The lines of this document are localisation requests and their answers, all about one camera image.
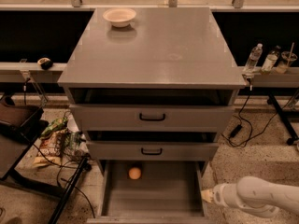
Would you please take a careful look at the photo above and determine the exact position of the black table leg with caster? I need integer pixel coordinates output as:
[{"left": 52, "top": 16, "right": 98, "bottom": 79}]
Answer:
[{"left": 267, "top": 93, "right": 299, "bottom": 146}]

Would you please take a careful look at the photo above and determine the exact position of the black stand frame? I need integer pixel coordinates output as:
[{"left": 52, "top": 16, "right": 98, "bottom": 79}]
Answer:
[{"left": 0, "top": 119, "right": 92, "bottom": 224}]

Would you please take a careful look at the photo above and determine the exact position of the dark tray on stand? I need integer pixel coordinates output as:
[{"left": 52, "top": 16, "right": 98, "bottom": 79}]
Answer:
[{"left": 0, "top": 96, "right": 43, "bottom": 137}]

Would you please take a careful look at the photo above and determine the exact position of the grey drawer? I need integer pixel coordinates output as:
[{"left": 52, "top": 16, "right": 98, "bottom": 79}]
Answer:
[
  {"left": 87, "top": 141, "right": 218, "bottom": 161},
  {"left": 87, "top": 161, "right": 216, "bottom": 224},
  {"left": 70, "top": 105, "right": 234, "bottom": 133}
]

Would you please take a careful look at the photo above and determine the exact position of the white bowl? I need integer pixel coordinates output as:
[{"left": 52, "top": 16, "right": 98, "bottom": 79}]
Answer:
[{"left": 103, "top": 8, "right": 136, "bottom": 28}]

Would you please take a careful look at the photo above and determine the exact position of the clear plastic water bottle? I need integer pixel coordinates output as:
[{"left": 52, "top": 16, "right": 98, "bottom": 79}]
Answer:
[{"left": 242, "top": 43, "right": 263, "bottom": 78}]

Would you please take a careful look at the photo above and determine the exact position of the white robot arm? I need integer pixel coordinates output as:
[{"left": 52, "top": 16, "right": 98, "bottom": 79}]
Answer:
[{"left": 201, "top": 176, "right": 299, "bottom": 218}]

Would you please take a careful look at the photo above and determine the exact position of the grey bottom drawer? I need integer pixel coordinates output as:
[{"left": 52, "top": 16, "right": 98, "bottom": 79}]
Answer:
[{"left": 87, "top": 161, "right": 216, "bottom": 224}]

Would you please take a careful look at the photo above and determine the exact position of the green snack bag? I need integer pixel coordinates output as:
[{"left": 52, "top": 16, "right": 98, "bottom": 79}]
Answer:
[{"left": 40, "top": 118, "right": 67, "bottom": 138}]

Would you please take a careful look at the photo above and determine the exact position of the grey middle drawer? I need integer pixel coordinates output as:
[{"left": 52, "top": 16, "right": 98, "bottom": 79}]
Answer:
[{"left": 87, "top": 141, "right": 218, "bottom": 161}]

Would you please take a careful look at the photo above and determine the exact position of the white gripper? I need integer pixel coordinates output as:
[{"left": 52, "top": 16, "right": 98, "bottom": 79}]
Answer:
[{"left": 201, "top": 184, "right": 237, "bottom": 208}]

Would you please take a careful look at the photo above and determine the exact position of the black tape measure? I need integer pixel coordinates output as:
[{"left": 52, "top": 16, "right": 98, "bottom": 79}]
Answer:
[{"left": 37, "top": 57, "right": 53, "bottom": 70}]

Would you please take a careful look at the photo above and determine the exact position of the orange fruit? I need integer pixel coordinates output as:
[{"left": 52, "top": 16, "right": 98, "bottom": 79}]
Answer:
[{"left": 128, "top": 167, "right": 142, "bottom": 180}]

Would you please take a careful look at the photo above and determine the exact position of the plastic cup with straw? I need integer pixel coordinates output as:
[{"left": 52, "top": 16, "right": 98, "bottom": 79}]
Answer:
[{"left": 276, "top": 43, "right": 298, "bottom": 74}]

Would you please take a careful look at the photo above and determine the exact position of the grey drawer cabinet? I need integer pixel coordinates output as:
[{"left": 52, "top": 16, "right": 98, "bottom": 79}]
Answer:
[{"left": 57, "top": 7, "right": 247, "bottom": 176}]

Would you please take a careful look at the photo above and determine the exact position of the black power adapter cable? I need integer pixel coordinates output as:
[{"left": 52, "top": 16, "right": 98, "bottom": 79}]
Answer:
[{"left": 221, "top": 77, "right": 281, "bottom": 148}]

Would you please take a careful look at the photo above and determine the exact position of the grey top drawer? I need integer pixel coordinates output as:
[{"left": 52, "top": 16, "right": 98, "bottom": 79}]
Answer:
[{"left": 70, "top": 105, "right": 234, "bottom": 133}]

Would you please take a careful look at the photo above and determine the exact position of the green tea bottle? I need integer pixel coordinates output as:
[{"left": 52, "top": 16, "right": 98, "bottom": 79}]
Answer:
[{"left": 260, "top": 46, "right": 281, "bottom": 74}]

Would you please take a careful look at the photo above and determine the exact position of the brown snack bag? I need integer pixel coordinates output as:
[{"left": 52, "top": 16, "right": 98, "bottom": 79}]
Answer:
[{"left": 33, "top": 131, "right": 66, "bottom": 167}]

